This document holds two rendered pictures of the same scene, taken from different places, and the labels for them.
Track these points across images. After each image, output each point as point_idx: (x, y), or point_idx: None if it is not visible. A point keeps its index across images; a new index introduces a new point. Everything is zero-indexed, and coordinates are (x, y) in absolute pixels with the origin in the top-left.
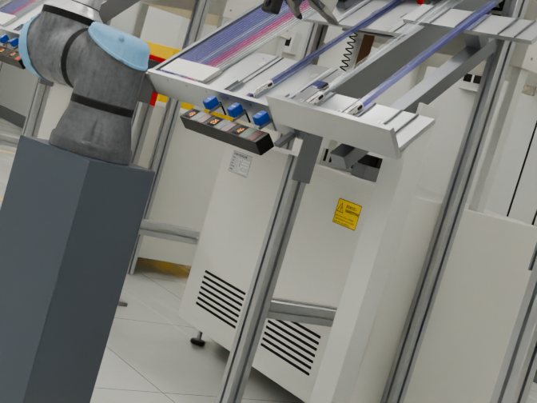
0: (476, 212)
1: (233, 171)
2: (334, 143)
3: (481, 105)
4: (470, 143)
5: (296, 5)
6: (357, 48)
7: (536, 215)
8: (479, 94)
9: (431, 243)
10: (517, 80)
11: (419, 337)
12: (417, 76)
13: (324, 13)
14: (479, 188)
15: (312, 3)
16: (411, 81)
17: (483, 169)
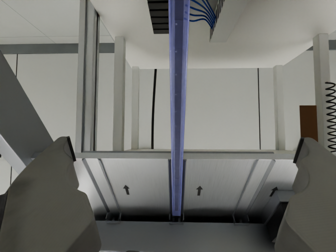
0: (111, 35)
1: None
2: (315, 53)
3: (80, 107)
4: (80, 69)
5: (288, 204)
6: (324, 146)
7: (154, 77)
8: (87, 117)
9: None
10: (112, 143)
11: None
12: (278, 140)
13: (18, 175)
14: (117, 54)
15: (27, 238)
16: (283, 135)
17: (119, 68)
